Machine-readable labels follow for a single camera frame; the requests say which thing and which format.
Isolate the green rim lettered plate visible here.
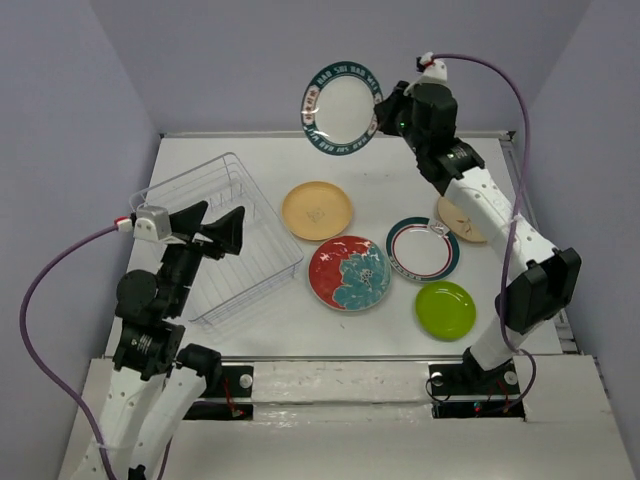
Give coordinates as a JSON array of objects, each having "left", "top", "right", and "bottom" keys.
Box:
[{"left": 300, "top": 60, "right": 383, "bottom": 156}]

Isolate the yellow plate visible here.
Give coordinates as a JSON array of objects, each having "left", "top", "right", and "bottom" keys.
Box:
[{"left": 281, "top": 181, "right": 354, "bottom": 241}]

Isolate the red teal flower plate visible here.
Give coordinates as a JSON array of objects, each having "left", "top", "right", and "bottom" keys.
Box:
[{"left": 308, "top": 235, "right": 391, "bottom": 313}]

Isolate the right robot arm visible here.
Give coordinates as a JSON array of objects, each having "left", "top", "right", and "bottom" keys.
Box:
[{"left": 374, "top": 81, "right": 582, "bottom": 391}]

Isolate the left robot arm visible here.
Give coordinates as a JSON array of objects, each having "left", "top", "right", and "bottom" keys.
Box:
[{"left": 73, "top": 201, "right": 245, "bottom": 479}]

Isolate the beige patterned plate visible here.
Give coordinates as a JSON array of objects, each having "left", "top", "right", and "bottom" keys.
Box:
[{"left": 436, "top": 197, "right": 487, "bottom": 244}]

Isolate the green red striped plate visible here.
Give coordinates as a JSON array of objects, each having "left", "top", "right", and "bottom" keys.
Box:
[{"left": 385, "top": 217, "right": 460, "bottom": 283}]

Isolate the lime green plate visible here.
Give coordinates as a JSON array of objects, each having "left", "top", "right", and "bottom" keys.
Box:
[{"left": 414, "top": 281, "right": 477, "bottom": 341}]

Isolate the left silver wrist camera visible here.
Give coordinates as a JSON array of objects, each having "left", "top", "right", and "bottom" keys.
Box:
[{"left": 133, "top": 206, "right": 172, "bottom": 243}]

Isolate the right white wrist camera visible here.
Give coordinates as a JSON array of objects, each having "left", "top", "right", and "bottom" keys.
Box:
[{"left": 404, "top": 52, "right": 448, "bottom": 96}]

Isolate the clear wire dish rack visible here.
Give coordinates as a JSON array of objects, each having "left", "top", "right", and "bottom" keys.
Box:
[{"left": 129, "top": 152, "right": 303, "bottom": 329}]

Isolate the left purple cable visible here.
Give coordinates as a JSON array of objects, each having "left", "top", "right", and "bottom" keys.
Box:
[{"left": 19, "top": 216, "right": 136, "bottom": 480}]

